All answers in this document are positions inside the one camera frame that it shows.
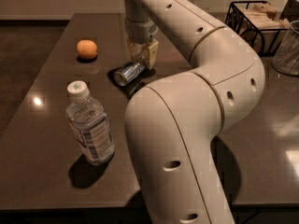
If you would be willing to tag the wooden blocks in basket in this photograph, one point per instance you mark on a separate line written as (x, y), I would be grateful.
(260, 28)

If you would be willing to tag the silver blue redbull can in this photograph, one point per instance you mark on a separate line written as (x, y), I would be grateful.
(128, 72)

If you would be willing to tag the clear plastic water bottle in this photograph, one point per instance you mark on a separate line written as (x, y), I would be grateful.
(89, 123)

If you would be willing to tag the orange round fruit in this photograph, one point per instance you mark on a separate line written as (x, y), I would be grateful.
(86, 49)

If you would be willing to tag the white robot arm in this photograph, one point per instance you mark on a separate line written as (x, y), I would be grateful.
(170, 123)

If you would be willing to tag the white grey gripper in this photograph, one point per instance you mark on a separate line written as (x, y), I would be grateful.
(140, 31)

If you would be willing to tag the black wire basket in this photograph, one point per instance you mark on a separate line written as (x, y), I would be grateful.
(233, 16)

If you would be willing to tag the clear glass cup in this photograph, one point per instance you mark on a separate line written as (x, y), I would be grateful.
(286, 59)

